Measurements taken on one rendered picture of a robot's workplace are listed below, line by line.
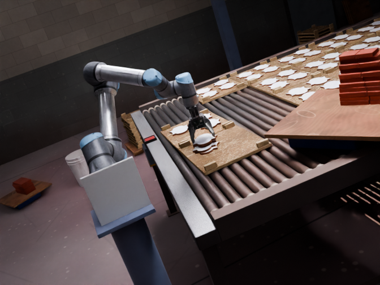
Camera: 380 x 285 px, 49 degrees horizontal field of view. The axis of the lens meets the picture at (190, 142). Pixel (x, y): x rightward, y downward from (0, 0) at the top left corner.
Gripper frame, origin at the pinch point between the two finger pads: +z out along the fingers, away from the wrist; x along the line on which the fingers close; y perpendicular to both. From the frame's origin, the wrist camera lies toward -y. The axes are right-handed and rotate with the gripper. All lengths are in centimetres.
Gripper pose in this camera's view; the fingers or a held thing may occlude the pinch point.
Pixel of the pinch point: (203, 139)
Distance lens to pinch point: 211.8
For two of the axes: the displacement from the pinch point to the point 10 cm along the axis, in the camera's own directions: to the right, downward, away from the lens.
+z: 3.0, 8.9, 3.4
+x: 9.5, -2.9, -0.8
